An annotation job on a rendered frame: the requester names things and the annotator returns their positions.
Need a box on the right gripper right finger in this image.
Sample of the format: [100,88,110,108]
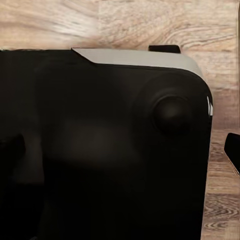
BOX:
[224,133,240,173]

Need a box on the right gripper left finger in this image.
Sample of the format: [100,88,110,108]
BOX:
[0,133,26,193]

